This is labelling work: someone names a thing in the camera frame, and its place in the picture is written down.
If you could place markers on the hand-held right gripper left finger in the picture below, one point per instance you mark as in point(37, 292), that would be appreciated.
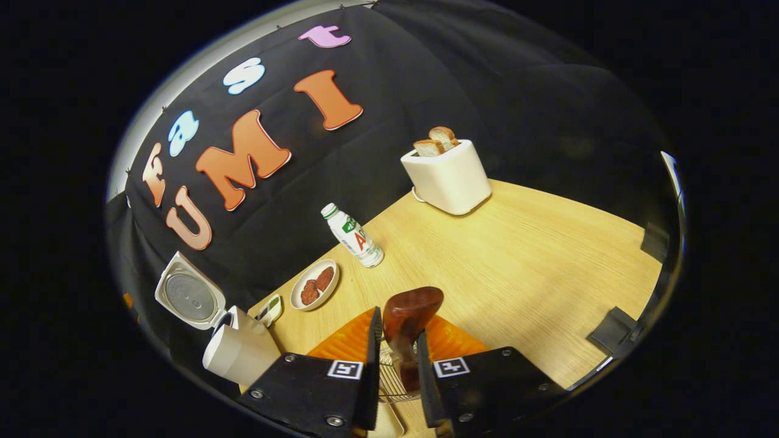
point(316, 389)

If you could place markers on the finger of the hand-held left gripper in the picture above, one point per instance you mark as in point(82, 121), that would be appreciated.
point(130, 307)

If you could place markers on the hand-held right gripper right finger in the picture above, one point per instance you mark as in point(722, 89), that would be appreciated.
point(487, 383)

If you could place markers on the white rice cooker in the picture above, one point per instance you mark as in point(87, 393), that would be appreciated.
point(243, 353)

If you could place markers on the brown wooden spoon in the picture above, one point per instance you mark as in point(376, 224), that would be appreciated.
point(408, 313)

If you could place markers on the small white condiment dish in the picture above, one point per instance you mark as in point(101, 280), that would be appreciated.
point(271, 310)

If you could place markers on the white round plate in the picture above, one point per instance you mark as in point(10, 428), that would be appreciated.
point(298, 299)

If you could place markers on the red meat patty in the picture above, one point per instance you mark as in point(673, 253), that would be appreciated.
point(310, 292)
point(325, 278)

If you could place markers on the black table edge pad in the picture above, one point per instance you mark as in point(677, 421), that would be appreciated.
point(655, 241)
point(614, 331)

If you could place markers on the white drink bottle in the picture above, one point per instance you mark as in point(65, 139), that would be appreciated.
point(356, 240)

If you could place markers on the cream white toaster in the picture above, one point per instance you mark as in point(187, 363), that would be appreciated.
point(450, 179)

